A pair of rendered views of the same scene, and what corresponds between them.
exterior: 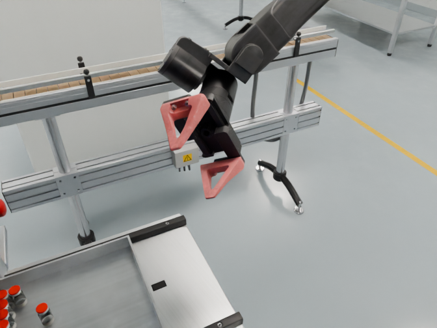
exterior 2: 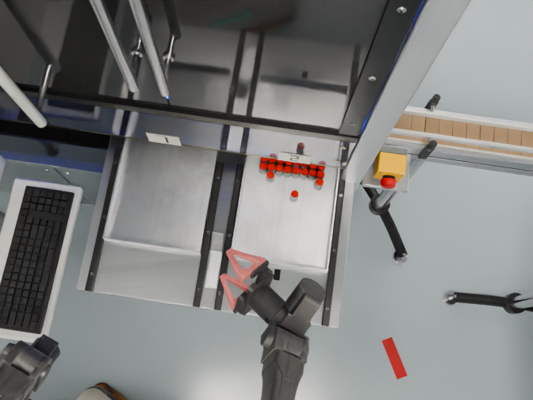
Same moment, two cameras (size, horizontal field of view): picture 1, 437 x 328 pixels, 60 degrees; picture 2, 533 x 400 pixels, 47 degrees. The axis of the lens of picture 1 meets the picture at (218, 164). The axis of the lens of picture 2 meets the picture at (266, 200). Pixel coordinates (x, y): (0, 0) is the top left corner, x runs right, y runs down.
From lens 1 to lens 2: 108 cm
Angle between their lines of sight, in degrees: 61
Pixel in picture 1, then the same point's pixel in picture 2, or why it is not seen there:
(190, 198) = not seen: outside the picture
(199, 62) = (293, 305)
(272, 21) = (270, 360)
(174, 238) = not seen: hidden behind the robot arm
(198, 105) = (239, 271)
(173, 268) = (285, 291)
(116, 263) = (314, 255)
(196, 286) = not seen: hidden behind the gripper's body
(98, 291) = (297, 234)
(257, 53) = (263, 340)
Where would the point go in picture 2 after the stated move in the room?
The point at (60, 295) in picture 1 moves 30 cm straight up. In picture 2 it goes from (309, 210) to (322, 178)
